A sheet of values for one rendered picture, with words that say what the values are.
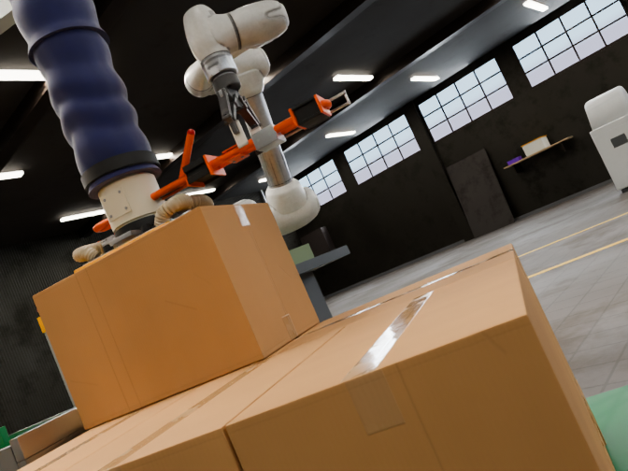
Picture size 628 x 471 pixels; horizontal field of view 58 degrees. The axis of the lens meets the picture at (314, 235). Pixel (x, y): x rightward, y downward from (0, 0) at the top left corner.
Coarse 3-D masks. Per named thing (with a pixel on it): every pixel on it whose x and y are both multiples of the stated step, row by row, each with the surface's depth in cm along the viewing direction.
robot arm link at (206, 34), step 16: (192, 16) 154; (208, 16) 154; (224, 16) 155; (192, 32) 153; (208, 32) 153; (224, 32) 154; (192, 48) 155; (208, 48) 153; (224, 48) 155; (240, 48) 159
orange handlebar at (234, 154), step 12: (288, 120) 147; (288, 132) 153; (252, 144) 151; (228, 156) 153; (240, 156) 154; (180, 180) 158; (156, 192) 161; (168, 192) 160; (96, 228) 168; (108, 228) 172
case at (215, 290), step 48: (144, 240) 144; (192, 240) 139; (240, 240) 149; (48, 288) 156; (96, 288) 150; (144, 288) 145; (192, 288) 140; (240, 288) 138; (288, 288) 162; (96, 336) 151; (144, 336) 146; (192, 336) 141; (240, 336) 136; (288, 336) 150; (96, 384) 152; (144, 384) 147; (192, 384) 142
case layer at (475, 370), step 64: (512, 256) 120; (384, 320) 108; (448, 320) 77; (512, 320) 60; (256, 384) 97; (320, 384) 71; (384, 384) 65; (448, 384) 63; (512, 384) 61; (576, 384) 128; (64, 448) 134; (128, 448) 89; (192, 448) 74; (256, 448) 71; (320, 448) 68; (384, 448) 66; (448, 448) 63; (512, 448) 61; (576, 448) 59
